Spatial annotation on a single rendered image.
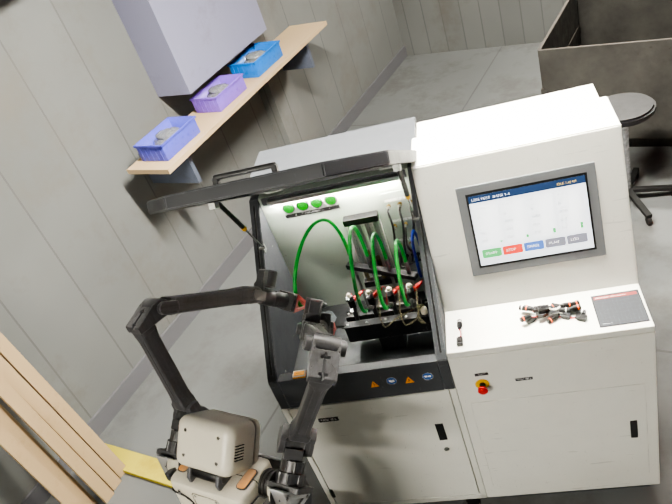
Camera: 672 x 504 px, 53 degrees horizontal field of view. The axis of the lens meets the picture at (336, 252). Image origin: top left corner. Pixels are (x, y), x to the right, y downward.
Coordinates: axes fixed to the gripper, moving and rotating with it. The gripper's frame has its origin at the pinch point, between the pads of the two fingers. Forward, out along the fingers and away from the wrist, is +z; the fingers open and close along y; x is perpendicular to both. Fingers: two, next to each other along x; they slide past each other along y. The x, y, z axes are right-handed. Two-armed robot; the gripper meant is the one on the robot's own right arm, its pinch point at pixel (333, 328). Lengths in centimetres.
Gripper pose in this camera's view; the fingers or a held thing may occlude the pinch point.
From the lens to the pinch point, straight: 238.0
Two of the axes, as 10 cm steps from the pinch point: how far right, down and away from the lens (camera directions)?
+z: 4.6, 1.1, 8.8
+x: -8.9, 0.1, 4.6
